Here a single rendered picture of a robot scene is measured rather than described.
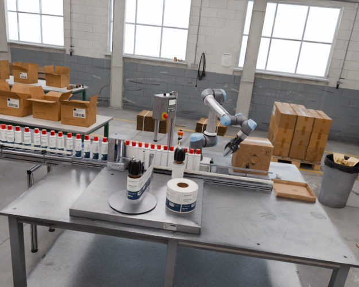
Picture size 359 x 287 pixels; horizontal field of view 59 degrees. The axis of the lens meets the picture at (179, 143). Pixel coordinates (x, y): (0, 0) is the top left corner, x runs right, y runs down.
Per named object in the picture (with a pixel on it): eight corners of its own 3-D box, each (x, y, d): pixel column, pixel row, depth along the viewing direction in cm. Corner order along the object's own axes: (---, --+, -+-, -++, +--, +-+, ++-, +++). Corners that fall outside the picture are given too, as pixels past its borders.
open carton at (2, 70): (-21, 78, 605) (-23, 58, 593) (-2, 76, 653) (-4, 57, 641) (-4, 81, 601) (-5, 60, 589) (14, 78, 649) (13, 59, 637)
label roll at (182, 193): (194, 199, 219) (197, 179, 215) (196, 214, 200) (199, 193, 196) (166, 196, 219) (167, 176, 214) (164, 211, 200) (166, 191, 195)
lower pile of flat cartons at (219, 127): (194, 131, 690) (195, 122, 683) (199, 126, 740) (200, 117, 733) (224, 136, 677) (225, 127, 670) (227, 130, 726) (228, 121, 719)
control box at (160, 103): (151, 118, 255) (153, 94, 249) (166, 115, 267) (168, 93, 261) (160, 121, 249) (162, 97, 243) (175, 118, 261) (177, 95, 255)
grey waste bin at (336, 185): (318, 206, 417) (330, 163, 397) (312, 192, 457) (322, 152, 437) (353, 213, 410) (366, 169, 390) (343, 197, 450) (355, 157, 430)
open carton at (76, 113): (54, 126, 375) (54, 94, 363) (73, 116, 423) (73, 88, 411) (86, 130, 372) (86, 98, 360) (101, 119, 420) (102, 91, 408)
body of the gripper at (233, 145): (227, 148, 245) (237, 136, 241) (227, 144, 253) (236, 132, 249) (235, 154, 245) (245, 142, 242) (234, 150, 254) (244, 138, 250)
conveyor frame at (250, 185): (71, 164, 264) (71, 159, 262) (77, 160, 274) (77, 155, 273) (272, 191, 253) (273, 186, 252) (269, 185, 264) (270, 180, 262)
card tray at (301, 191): (276, 196, 246) (277, 192, 245) (270, 182, 271) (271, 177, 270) (315, 201, 244) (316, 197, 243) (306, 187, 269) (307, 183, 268)
